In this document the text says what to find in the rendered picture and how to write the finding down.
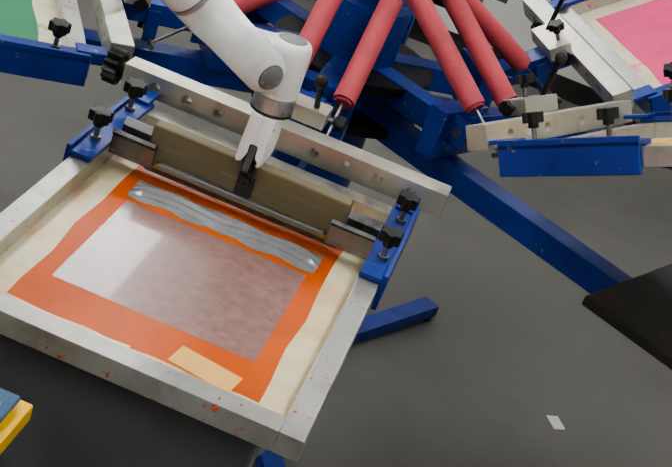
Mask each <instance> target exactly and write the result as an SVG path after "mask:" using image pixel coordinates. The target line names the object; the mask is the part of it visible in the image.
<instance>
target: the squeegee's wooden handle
mask: <svg viewBox="0 0 672 467"><path fill-rule="evenodd" d="M150 143H152V144H155V145H156V146H157V151H156V155H155V158H154V162H153V163H155V164H157V165H158V164H159V163H160V162H161V161H162V162H164V163H167V164H169V165H172V166H174V167H176V168H179V169H181V170H184V171H186V172H188V173H191V174H193V175H196V176H198V177H200V178H203V179H205V180H208V181H210V182H212V183H215V184H217V185H219V186H222V187H224V188H227V189H229V190H231V191H233V190H234V187H235V183H236V180H237V177H238V174H239V172H240V169H241V166H242V163H243V161H244V158H245V156H244V157H243V158H242V159H241V160H236V159H235V155H236V152H237V151H235V150H233V149H230V148H228V147H226V146H223V145H221V144H218V143H216V142H213V141H211V140H209V139H206V138H204V137H201V136H199V135H197V134H194V133H192V132H189V131H187V130H185V129H182V128H180V127H177V126H175V125H172V124H170V123H168V122H165V121H163V120H159V121H158V122H157V123H156V124H155V126H154V128H153V132H152V135H151V139H150ZM254 179H255V180H256V181H255V184H254V187H253V190H252V193H251V196H250V198H251V199H253V200H255V201H258V202H260V203H263V204H265V205H267V206H270V207H272V208H275V209H277V210H279V211H282V212H284V213H287V214H289V215H291V216H294V217H296V218H299V219H301V220H303V221H306V222H308V223H311V224H313V225H315V226H318V227H320V228H322V229H325V230H324V232H323V234H325V235H327V233H328V231H329V228H330V225H331V221H332V219H334V220H337V221H339V222H342V223H344V224H346V222H347V220H348V217H349V214H350V212H351V209H352V206H353V204H354V200H353V199H351V198H348V197H346V196H344V195H341V194H339V193H336V192H334V191H332V190H329V189H327V188H324V187H322V186H320V185H317V184H315V183H312V182H310V181H307V180H305V179H303V178H300V177H298V176H295V175H293V174H291V173H288V172H286V171H283V170H281V169H279V168H276V167H274V166H271V165H269V164H266V163H264V164H263V165H262V166H261V167H259V168H258V170H257V173H256V175H255V178H254Z"/></svg>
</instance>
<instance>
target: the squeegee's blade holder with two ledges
mask: <svg viewBox="0 0 672 467"><path fill-rule="evenodd" d="M157 168H158V169H160V170H162V171H165V172H167V173H169V174H172V175H174V176H177V177H179V178H181V179H184V180H186V181H189V182H191V183H193V184H196V185H198V186H201V187H203V188H205V189H208V190H210V191H213V192H215V193H217V194H220V195H222V196H224V197H227V198H229V199H232V200H234V201H236V202H239V203H241V204H244V205H246V206H248V207H251V208H253V209H256V210H258V211H260V212H263V213H265V214H268V215H270V216H272V217H275V218H277V219H279V220H282V221H284V222H287V223H289V224H291V225H294V226H296V227H299V228H301V229H303V230H306V231H308V232H311V233H313V234H315V235H318V236H320V237H321V236H322V235H323V232H324V230H325V229H322V228H320V227H318V226H315V225H313V224H311V223H308V222H306V221H303V220H301V219H299V218H296V217H294V216H291V215H289V214H287V213H284V212H282V211H279V210H277V209H275V208H272V207H270V206H267V205H265V204H263V203H260V202H258V201H255V200H253V199H251V198H249V199H246V198H244V197H242V196H239V195H237V194H234V193H233V191H231V190H229V189H227V188H224V187H222V186H219V185H217V184H215V183H212V182H210V181H208V180H205V179H203V178H200V177H198V176H196V175H193V174H191V173H188V172H186V171H184V170H181V169H179V168H176V167H174V166H172V165H169V164H167V163H164V162H162V161H161V162H160V163H159V164H158V167H157Z"/></svg>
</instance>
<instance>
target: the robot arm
mask: <svg viewBox="0 0 672 467"><path fill-rule="evenodd" d="M161 1H162V2H163V3H164V4H165V5H166V6H167V7H168V8H169V9H170V10H171V11H172V12H173V13H174V14H175V15H176V16H177V17H178V18H179V19H180V20H181V21H182V22H183V23H184V24H185V25H186V26H187V27H188V28H189V30H190V31H191V32H192V33H193V34H195V35H196V36H197V37H198V38H199V39H200V40H201V41H203V42H204V43H205V44H206V45H207V46H208V47H209V48H210V49H211V50H212V51H213V52H215V53H216V54H217V56H218V57H219V58H220V59H221V60H222V61H223V62H224V63H225V64H226V65H227V66H228V67H229V68H230V69H231V70H232V71H233V72H234V73H235V74H236V75H237V76H238V77H239V78H240V79H241V80H242V81H243V82H244V83H245V84H246V85H247V86H248V87H249V88H250V89H252V90H254V93H253V96H252V100H251V103H250V105H251V107H252V108H253V111H252V113H251V116H250V118H249V120H248V123H247V125H246V128H245V130H244V133H243V136H242V139H241V141H240V144H239V147H238V150H237V152H236V155H235V159H236V160H241V159H242V158H243V157H244V156H245V158H244V161H243V163H242V166H241V169H240V172H239V174H238V177H237V180H236V183H235V187H234V190H233V193H234V194H237V195H239V196H242V197H244V198H246V199H249V198H250V196H251V193H252V190H253V187H254V184H255V181H256V180H255V179H254V178H255V175H256V173H257V170H258V168H259V167H261V166H262V165H263V164H264V163H265V161H266V160H267V159H268V157H269V156H270V155H271V153H272V152H273V150H274V148H275V145H276V143H277V140H278V137H279V134H280V131H281V128H282V125H283V122H284V120H286V119H289V118H291V116H292V113H293V110H294V107H295V104H296V101H297V98H298V95H299V92H300V89H301V86H302V83H303V80H304V77H305V74H306V71H307V68H308V65H309V62H310V59H311V56H312V46H311V44H310V43H309V42H308V41H307V40H306V39H304V38H303V37H301V36H298V35H296V34H293V33H288V32H280V33H275V32H270V31H267V30H263V29H260V28H257V27H255V26H254V25H253V24H252V23H251V22H250V21H249V20H248V18H247V17H246V16H245V15H244V14H243V12H242V11H241V10H240V9H239V7H238V6H237V5H236V3H235V2H234V1H233V0H161ZM253 161H256V162H257V163H255V162H253ZM251 167H253V168H254V169H253V172H252V169H250V168H251Z"/></svg>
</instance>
